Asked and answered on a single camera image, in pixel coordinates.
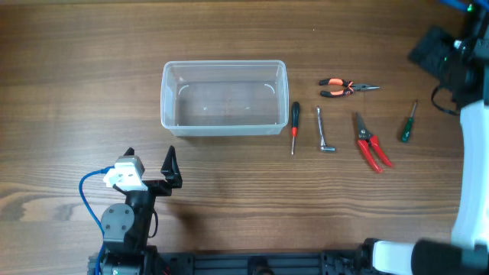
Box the clear plastic container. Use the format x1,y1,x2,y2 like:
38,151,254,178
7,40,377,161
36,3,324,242
160,60,289,137

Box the orange black needle-nose pliers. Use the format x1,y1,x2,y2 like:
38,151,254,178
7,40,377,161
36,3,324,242
319,78,380,98

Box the green handled screwdriver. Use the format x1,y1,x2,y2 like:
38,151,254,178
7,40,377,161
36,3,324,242
400,99,418,143

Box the red handled snips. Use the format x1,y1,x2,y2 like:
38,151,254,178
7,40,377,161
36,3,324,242
355,112,393,173

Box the black red screwdriver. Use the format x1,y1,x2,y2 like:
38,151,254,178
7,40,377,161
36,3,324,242
291,102,300,155

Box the silver L-shaped socket wrench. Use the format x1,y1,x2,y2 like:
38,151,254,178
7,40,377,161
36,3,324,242
316,106,335,153

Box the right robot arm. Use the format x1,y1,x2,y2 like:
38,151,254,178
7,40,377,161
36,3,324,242
356,24,488,274

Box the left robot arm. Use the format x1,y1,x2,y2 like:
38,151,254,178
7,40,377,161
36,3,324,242
94,146,183,274

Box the left blue cable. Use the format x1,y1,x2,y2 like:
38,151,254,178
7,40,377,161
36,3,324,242
78,166,115,275

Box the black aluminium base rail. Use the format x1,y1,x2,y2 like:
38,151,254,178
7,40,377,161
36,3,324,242
99,251,376,275

